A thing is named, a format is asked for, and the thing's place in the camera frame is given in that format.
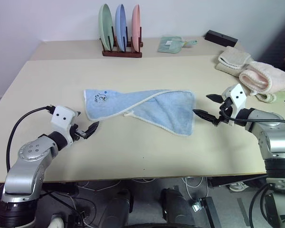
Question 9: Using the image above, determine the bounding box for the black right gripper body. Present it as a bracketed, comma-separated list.
[214, 97, 237, 126]

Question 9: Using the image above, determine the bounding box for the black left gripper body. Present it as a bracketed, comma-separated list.
[70, 123, 87, 142]

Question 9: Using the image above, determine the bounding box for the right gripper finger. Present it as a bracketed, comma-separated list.
[205, 94, 224, 104]
[192, 109, 217, 125]

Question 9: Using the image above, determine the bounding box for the cream folded towel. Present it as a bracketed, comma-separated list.
[215, 46, 253, 77]

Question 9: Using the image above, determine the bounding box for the light blue towel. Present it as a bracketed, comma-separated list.
[82, 88, 196, 138]

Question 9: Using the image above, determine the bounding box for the pink folded towel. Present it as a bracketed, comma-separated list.
[238, 61, 285, 97]

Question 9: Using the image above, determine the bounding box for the black rectangular box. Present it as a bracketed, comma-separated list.
[204, 29, 239, 48]

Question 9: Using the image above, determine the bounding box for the teal folded cloth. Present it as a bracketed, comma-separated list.
[157, 35, 183, 54]

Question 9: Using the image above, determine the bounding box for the dark wooden plate rack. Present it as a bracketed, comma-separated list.
[101, 25, 143, 58]

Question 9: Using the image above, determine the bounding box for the white sneaker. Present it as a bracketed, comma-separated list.
[228, 181, 250, 193]

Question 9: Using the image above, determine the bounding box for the dark rounded shape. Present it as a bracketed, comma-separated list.
[101, 189, 134, 228]
[161, 187, 196, 226]

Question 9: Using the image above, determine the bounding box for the green plate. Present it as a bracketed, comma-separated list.
[98, 3, 115, 48]

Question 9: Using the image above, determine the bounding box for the black metal stand leg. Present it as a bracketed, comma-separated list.
[199, 196, 223, 228]

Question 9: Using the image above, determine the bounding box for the blue plate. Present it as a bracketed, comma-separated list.
[114, 3, 129, 52]

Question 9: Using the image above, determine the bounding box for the pink plate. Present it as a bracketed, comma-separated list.
[131, 4, 142, 52]

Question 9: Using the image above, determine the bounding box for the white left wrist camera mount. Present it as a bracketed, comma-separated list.
[50, 106, 76, 144]

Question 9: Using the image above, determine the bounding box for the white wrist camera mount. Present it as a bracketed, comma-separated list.
[50, 106, 76, 144]
[221, 83, 249, 125]

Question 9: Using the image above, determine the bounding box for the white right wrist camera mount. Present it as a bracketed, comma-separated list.
[221, 83, 249, 125]

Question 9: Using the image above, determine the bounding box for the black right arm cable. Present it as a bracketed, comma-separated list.
[218, 104, 285, 126]

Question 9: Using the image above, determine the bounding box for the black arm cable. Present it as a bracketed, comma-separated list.
[218, 104, 285, 126]
[6, 105, 57, 173]

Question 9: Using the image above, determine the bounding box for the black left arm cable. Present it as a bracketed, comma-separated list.
[6, 105, 57, 173]

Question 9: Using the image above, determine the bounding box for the white floor cable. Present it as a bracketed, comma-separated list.
[181, 176, 205, 200]

